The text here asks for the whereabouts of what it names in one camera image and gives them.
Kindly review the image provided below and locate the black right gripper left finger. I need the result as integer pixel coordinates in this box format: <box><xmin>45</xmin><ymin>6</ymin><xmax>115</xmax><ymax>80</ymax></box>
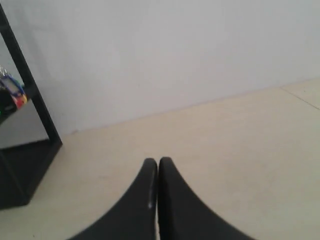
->
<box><xmin>71</xmin><ymin>158</ymin><xmax>158</xmax><ymax>240</ymax></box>

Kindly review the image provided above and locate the black metal shelf rack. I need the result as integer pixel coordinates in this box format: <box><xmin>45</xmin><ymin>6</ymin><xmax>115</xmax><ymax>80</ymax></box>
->
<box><xmin>0</xmin><ymin>9</ymin><xmax>63</xmax><ymax>210</ymax></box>

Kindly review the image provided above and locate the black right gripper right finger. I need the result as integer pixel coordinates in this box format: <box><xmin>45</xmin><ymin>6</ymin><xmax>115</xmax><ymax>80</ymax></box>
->
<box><xmin>157</xmin><ymin>157</ymin><xmax>252</xmax><ymax>240</ymax></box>

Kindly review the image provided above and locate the colourful key tag bunch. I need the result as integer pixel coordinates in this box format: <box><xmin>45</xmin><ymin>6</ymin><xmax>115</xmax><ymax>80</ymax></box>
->
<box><xmin>0</xmin><ymin>66</ymin><xmax>28</xmax><ymax>116</ymax></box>

